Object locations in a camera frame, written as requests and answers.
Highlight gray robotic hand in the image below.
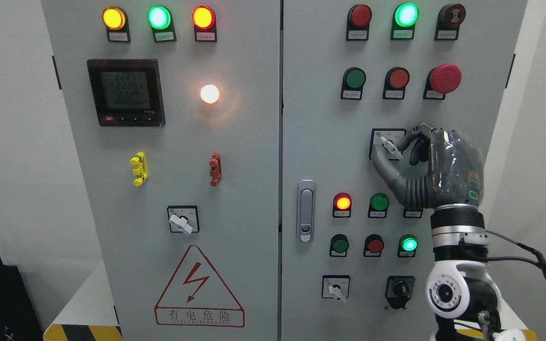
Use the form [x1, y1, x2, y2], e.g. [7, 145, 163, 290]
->
[370, 122, 484, 210]

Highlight gray rotary switch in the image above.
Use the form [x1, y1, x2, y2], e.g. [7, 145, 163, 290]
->
[371, 128, 407, 161]
[321, 275, 350, 304]

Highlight green indicator light middle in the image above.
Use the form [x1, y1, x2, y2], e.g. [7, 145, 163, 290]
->
[370, 193, 390, 212]

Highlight green indicator light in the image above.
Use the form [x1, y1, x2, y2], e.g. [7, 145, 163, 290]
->
[394, 2, 419, 27]
[147, 6, 173, 30]
[370, 193, 390, 212]

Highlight lit green push button lower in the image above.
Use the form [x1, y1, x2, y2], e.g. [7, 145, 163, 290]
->
[397, 234, 419, 257]

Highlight red emergency stop button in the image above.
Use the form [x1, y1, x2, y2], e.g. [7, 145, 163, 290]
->
[428, 63, 462, 94]

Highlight red push button lower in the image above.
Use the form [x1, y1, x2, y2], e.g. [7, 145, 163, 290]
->
[364, 234, 385, 257]

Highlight red push button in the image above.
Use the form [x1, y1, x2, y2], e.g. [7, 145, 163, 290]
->
[385, 67, 410, 90]
[364, 234, 385, 257]

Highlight red push button upper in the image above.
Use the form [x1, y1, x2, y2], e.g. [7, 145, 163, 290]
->
[385, 67, 410, 90]

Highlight lit red indicator light middle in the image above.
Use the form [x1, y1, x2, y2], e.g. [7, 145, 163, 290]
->
[333, 192, 352, 211]

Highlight green push button upper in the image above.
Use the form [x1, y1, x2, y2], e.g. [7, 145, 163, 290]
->
[343, 67, 366, 91]

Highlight dark red buzzer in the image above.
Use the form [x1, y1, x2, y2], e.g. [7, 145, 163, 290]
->
[438, 3, 466, 29]

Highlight green indicator light top right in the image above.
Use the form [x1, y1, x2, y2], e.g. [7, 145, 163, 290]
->
[394, 2, 419, 27]

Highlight red indicator light top right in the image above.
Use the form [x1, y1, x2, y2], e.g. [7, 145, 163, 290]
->
[347, 4, 373, 29]

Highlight gray electrical cabinet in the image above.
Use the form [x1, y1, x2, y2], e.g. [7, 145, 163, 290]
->
[42, 0, 527, 341]

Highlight red toggle clamp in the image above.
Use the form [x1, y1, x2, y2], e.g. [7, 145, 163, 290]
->
[209, 153, 222, 187]

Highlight white glowing indicator light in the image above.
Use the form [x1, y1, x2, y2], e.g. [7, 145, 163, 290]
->
[200, 84, 220, 104]

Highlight red electric hazard warning sticker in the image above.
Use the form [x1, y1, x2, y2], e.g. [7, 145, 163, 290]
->
[154, 244, 245, 328]

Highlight red indicator light top left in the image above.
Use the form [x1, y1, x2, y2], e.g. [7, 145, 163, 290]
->
[191, 6, 215, 30]

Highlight yellow toggle clamp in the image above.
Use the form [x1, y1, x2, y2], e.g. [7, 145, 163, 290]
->
[130, 152, 149, 187]

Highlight green indicator light top left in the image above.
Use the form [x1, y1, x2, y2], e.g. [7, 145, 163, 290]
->
[147, 6, 173, 30]

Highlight black digital power meter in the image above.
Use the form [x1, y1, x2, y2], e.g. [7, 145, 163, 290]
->
[87, 59, 165, 127]

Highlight yellow indicator light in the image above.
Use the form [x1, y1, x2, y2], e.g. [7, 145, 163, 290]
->
[102, 6, 127, 31]

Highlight black box with antenna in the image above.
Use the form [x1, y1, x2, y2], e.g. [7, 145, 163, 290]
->
[0, 257, 43, 341]

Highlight black rotary selector switch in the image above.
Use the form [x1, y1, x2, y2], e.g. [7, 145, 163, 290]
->
[385, 276, 415, 309]

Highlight silver door handle lock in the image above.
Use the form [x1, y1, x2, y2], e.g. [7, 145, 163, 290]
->
[296, 179, 316, 242]

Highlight gray rotary switch left door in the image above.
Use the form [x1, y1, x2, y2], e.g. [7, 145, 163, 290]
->
[167, 205, 200, 235]

